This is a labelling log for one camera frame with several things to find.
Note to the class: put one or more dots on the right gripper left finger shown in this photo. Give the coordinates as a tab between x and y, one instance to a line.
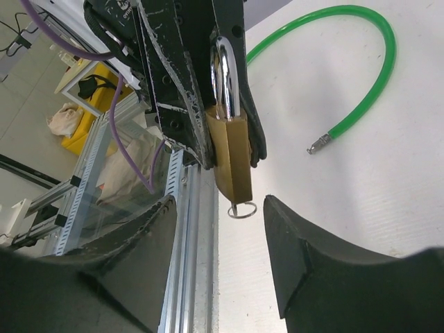
115	283

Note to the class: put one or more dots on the white cloth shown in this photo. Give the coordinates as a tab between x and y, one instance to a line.
66	120

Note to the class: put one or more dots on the slotted cable duct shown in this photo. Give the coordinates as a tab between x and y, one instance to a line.
110	194

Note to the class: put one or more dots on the yellow box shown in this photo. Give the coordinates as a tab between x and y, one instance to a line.
91	86

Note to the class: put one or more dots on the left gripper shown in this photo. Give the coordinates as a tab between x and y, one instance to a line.
116	23

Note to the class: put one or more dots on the large brass padlock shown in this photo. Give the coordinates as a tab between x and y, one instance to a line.
228	126

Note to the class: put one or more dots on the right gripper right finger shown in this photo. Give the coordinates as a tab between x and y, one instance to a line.
326	284

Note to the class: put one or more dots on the green cable lock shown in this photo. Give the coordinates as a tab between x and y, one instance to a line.
313	77

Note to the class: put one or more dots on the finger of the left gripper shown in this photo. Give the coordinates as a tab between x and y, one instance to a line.
229	18

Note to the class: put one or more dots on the aluminium mounting rail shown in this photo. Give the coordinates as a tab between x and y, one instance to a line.
191	301

